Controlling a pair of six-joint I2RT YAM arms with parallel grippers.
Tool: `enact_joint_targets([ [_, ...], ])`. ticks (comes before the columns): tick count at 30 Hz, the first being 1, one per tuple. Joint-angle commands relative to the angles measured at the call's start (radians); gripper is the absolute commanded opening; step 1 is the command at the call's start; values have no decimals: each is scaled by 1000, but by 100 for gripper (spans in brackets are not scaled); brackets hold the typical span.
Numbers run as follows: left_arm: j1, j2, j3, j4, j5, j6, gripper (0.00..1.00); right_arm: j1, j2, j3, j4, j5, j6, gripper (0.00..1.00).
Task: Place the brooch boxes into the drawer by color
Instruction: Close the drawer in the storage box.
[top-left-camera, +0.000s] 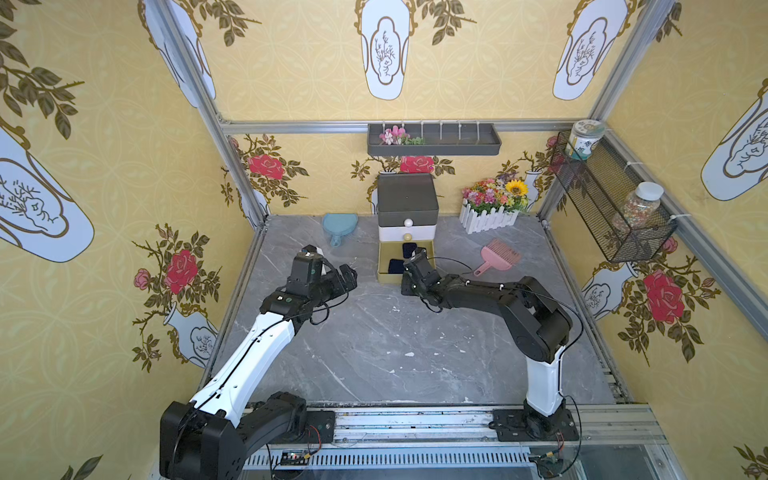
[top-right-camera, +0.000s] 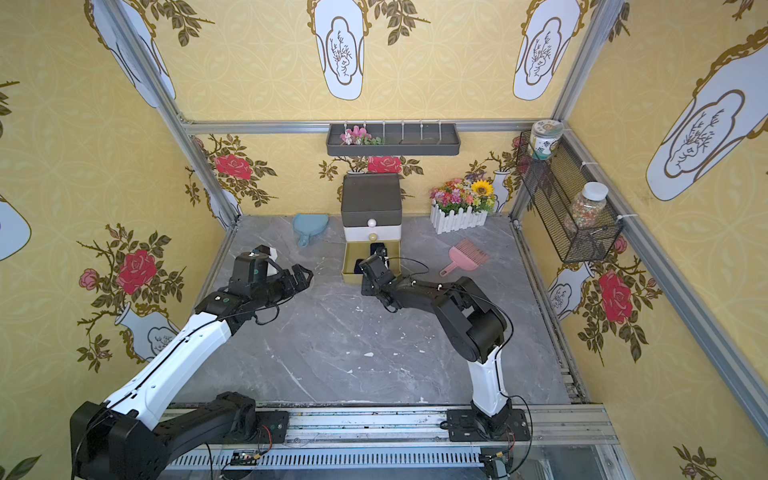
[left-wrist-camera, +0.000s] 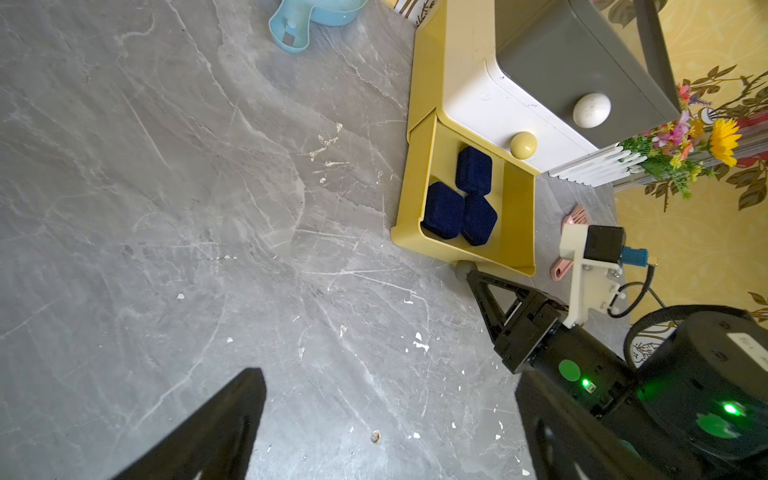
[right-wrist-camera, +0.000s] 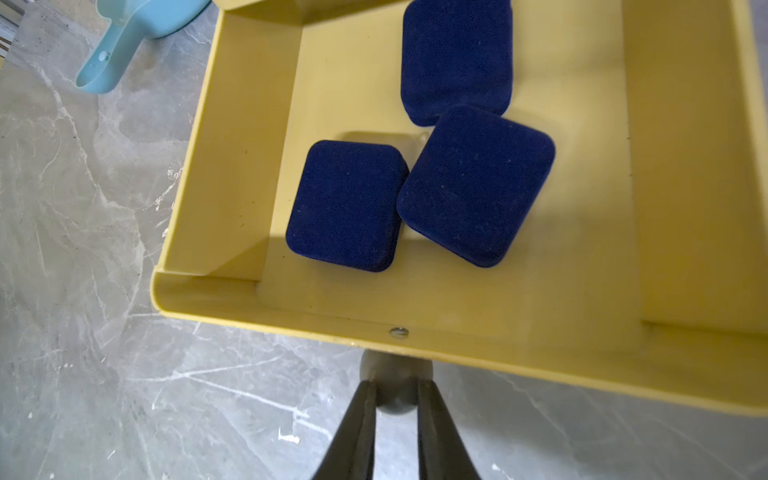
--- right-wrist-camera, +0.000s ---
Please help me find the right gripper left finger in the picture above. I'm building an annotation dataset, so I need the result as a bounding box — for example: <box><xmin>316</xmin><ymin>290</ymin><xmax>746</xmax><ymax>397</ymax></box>
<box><xmin>313</xmin><ymin>381</ymin><xmax>377</xmax><ymax>480</ymax></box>

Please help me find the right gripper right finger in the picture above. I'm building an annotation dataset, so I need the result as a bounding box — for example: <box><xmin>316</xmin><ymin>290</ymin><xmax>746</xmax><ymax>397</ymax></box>
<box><xmin>417</xmin><ymin>380</ymin><xmax>480</xmax><ymax>479</ymax></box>

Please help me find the navy brooch box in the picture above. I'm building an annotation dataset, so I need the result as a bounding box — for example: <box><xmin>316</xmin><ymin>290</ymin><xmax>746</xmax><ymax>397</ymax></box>
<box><xmin>286</xmin><ymin>140</ymin><xmax>409</xmax><ymax>272</ymax></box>
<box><xmin>396</xmin><ymin>105</ymin><xmax>556</xmax><ymax>268</ymax></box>
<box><xmin>400</xmin><ymin>0</ymin><xmax>513</xmax><ymax>127</ymax></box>

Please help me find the three-drawer storage cabinet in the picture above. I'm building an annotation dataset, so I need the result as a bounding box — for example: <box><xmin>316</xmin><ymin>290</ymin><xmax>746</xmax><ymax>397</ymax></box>
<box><xmin>150</xmin><ymin>1</ymin><xmax>767</xmax><ymax>417</ymax></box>

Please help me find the blue dustpan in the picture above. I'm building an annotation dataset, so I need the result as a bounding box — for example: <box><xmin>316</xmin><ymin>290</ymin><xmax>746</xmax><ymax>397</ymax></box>
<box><xmin>75</xmin><ymin>0</ymin><xmax>209</xmax><ymax>94</ymax></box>

